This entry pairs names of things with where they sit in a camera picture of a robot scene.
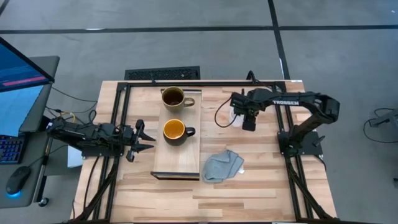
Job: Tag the grey stand leg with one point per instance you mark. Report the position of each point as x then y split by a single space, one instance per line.
387 119

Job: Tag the black caster wheel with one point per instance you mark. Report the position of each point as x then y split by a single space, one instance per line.
43 202

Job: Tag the wooden tray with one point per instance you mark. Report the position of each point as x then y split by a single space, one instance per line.
178 158

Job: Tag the black computer mouse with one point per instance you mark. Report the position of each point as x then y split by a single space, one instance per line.
18 179

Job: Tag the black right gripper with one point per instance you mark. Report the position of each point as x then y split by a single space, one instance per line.
249 121

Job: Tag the grey terry cloth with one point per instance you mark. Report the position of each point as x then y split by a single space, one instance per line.
220 166

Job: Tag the white box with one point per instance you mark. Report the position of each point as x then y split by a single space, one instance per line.
74 157

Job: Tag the blue-lit computer monitor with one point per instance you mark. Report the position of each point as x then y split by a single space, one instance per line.
18 71

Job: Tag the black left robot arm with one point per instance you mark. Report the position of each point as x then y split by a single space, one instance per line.
87 135

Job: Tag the black mug with yellow inside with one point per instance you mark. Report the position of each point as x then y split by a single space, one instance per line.
174 130

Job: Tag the white ceramic cup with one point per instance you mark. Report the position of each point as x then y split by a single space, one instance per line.
234 120

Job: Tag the grey computer desk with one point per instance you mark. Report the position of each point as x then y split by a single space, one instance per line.
43 93

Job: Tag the black aluminium table frame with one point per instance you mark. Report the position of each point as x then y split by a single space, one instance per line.
122 109

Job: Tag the black backlit keyboard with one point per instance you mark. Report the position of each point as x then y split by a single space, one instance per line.
11 149

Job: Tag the black perforated floor mat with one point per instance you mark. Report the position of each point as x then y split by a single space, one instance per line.
161 73

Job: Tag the olive green ceramic mug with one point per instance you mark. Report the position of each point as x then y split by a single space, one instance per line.
174 99

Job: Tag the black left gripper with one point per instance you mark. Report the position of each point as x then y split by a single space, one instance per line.
130 138

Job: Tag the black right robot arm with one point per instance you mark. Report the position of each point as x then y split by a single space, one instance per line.
314 102

